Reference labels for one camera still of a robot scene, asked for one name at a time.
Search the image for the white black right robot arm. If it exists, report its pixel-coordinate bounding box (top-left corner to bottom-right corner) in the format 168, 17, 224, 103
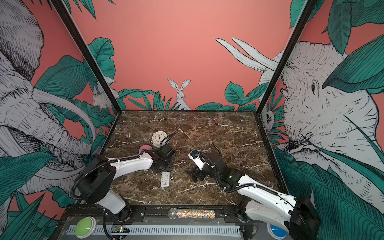
188, 150, 321, 240

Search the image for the pink white round container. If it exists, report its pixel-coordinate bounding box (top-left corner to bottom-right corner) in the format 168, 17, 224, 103
139, 145, 153, 155

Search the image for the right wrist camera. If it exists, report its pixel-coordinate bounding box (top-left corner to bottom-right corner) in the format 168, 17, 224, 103
188, 150, 206, 170

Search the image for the white remote control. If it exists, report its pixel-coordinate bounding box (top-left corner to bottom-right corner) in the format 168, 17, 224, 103
161, 172, 171, 188

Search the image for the black frame post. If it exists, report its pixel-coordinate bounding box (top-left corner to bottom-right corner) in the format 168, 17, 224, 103
256, 0, 318, 115
49, 0, 123, 115

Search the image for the green push button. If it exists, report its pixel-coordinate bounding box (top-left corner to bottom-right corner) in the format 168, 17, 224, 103
75, 217, 97, 239

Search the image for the black left frame post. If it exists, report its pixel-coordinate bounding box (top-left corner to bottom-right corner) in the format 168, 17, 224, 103
49, 0, 123, 115

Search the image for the blue push button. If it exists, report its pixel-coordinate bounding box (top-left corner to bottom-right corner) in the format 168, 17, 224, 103
267, 224, 287, 240

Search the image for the black right frame post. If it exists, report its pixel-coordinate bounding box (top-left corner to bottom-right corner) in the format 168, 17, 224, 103
256, 0, 318, 115

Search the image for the white round alarm clock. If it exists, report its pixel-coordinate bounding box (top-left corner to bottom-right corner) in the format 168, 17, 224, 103
152, 131, 167, 148

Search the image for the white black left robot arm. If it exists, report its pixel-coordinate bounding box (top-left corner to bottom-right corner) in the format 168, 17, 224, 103
70, 144, 175, 221

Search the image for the glitter tube with ball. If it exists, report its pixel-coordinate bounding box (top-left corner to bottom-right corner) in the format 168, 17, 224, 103
168, 208, 215, 220

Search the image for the small green circuit board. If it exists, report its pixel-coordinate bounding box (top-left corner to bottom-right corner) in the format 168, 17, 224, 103
111, 225, 131, 235

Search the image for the white slotted cable duct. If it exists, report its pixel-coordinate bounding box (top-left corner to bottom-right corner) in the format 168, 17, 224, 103
66, 224, 242, 237

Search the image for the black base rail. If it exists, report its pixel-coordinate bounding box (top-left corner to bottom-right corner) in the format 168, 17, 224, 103
124, 205, 251, 225

